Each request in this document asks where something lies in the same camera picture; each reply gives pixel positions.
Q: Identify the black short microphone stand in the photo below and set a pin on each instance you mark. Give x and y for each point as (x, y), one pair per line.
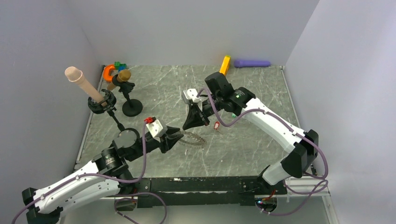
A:
(132, 107)

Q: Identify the orange horseshoe toy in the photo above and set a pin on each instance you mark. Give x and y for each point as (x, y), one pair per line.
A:
(107, 72)

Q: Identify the black round stand base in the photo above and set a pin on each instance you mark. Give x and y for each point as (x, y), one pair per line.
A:
(126, 138)

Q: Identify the metal disc with keyrings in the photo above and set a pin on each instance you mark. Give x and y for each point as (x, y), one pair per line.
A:
(191, 139)

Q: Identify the red tag key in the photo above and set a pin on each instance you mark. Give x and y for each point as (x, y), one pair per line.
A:
(217, 126)

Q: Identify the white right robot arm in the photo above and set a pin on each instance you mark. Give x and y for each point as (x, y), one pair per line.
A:
(300, 146)

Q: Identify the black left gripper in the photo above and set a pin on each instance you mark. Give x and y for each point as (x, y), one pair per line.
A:
(170, 139)

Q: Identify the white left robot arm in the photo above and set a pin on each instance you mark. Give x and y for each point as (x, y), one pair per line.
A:
(107, 174)

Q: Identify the purple cylinder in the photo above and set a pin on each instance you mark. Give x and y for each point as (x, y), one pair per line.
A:
(250, 63)

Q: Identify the yellow block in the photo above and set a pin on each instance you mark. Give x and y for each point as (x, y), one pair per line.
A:
(225, 65)

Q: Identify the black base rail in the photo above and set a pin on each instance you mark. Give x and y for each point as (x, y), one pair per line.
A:
(242, 190)

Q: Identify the green blue toy bricks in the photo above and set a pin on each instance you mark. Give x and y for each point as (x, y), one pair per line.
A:
(120, 66)

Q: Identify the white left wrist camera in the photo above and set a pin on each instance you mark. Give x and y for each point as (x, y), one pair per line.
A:
(155, 127)

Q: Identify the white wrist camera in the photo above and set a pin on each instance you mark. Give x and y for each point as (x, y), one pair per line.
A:
(190, 96)
(155, 127)

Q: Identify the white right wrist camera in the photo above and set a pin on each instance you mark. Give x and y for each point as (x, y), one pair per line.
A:
(190, 96)

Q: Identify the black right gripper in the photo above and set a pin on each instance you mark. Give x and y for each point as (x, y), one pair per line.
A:
(195, 117)

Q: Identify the gold microphone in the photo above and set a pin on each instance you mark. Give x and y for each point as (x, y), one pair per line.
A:
(123, 76)

